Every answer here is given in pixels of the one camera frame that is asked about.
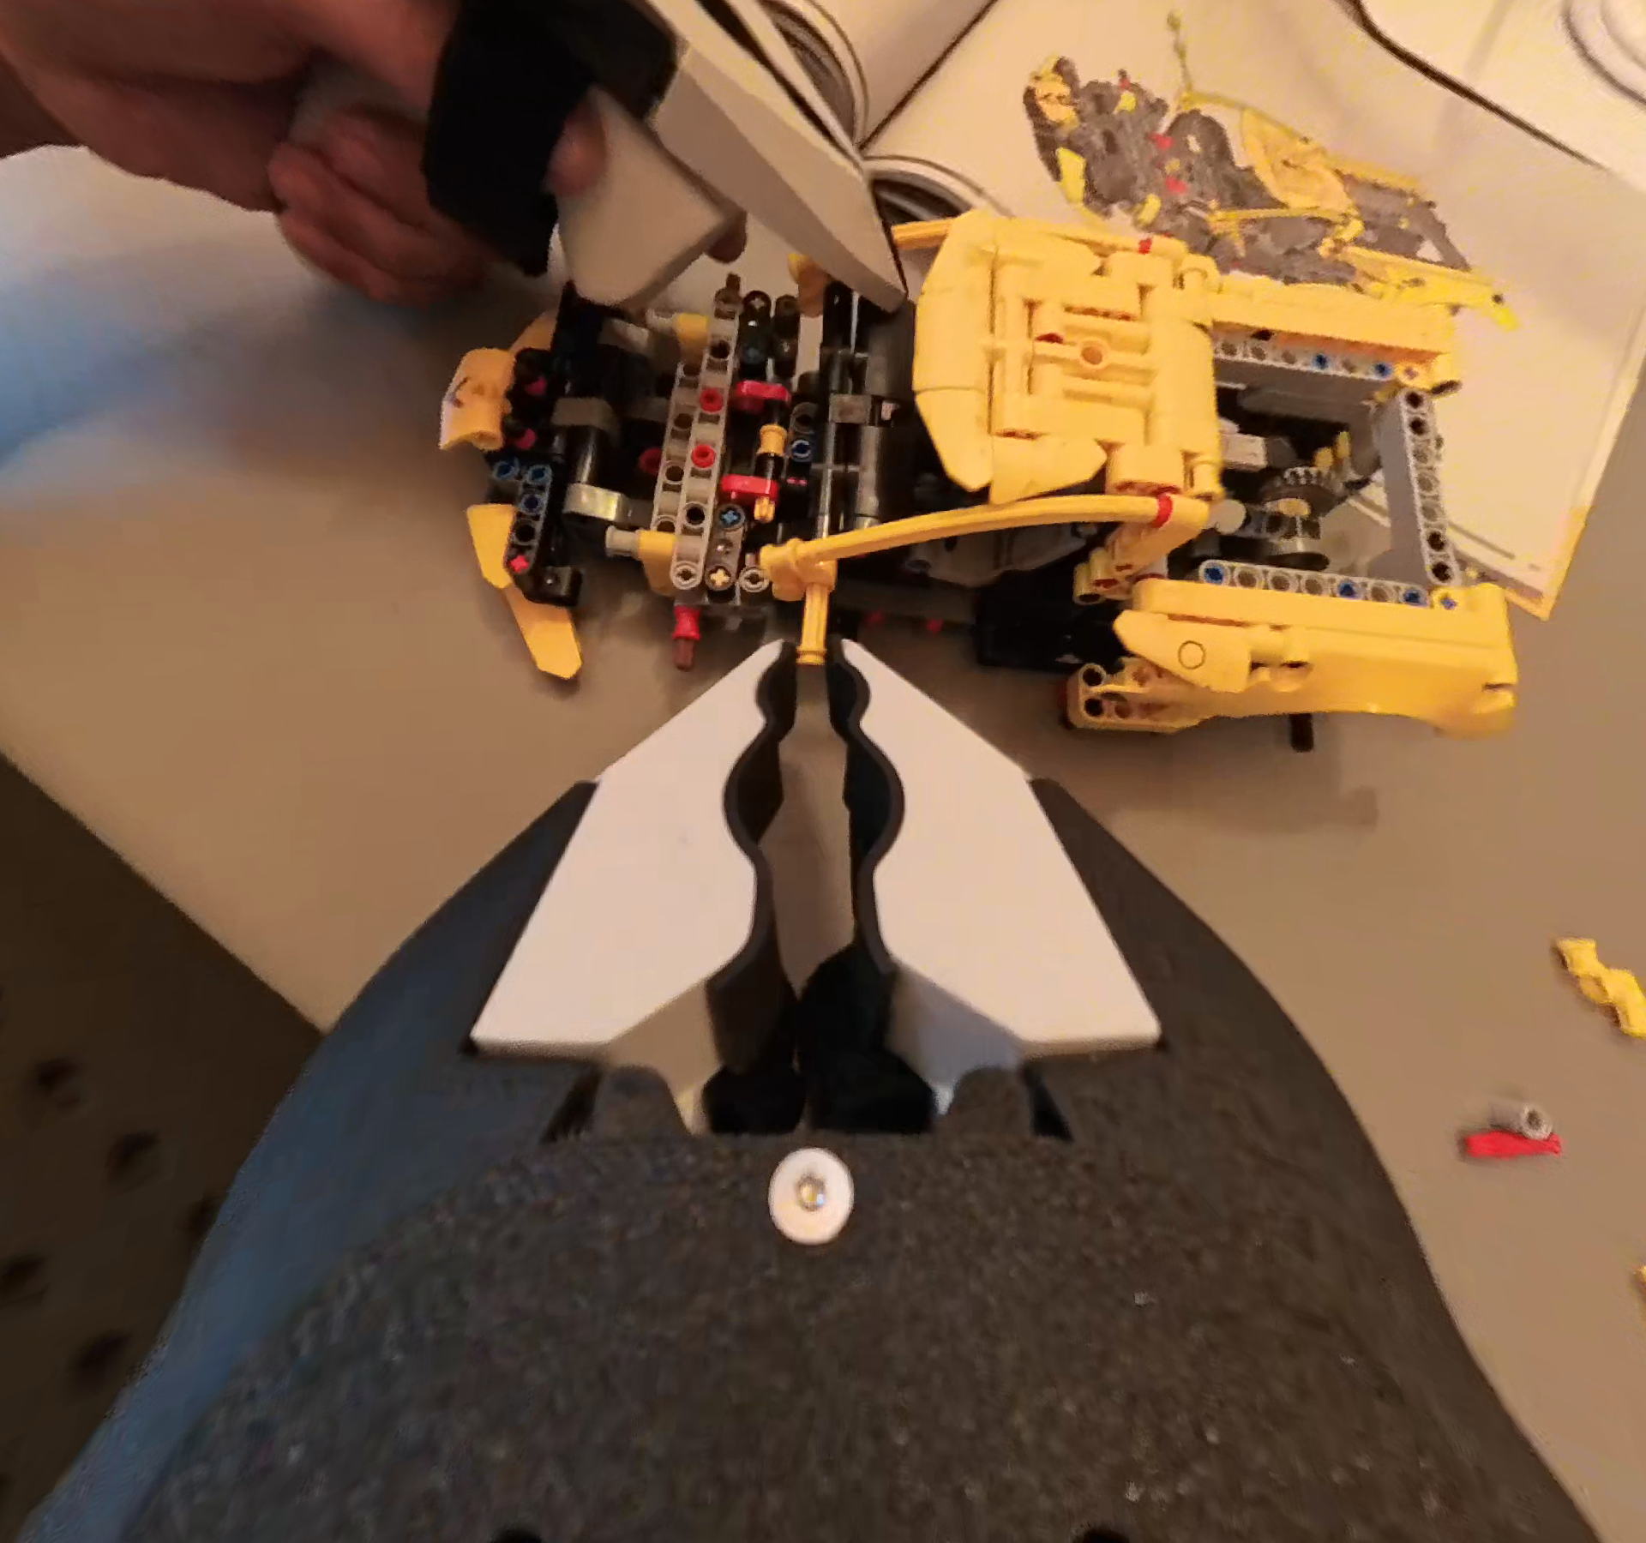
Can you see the person's left hand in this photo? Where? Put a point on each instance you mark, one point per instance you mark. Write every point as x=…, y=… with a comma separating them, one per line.
x=192, y=53

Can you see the yellow toy brick car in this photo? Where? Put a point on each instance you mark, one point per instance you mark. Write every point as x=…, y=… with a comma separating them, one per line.
x=1095, y=412

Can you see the dark perforated panel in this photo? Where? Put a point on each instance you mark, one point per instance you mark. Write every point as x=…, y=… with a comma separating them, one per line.
x=91, y=1119

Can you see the white tablet stand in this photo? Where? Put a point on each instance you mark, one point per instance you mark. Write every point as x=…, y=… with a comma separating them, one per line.
x=1515, y=12

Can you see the open instruction booklet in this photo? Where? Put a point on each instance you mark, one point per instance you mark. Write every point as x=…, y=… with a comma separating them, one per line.
x=1005, y=26

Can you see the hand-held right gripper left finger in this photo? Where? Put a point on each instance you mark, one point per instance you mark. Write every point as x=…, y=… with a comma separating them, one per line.
x=617, y=925

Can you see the grey toy brick bush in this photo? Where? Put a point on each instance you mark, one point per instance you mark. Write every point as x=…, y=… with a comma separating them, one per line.
x=1523, y=1117

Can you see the grey desk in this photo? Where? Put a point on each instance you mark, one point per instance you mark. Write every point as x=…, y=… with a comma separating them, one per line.
x=322, y=695

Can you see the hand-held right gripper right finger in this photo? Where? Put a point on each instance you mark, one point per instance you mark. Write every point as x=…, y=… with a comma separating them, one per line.
x=1005, y=925

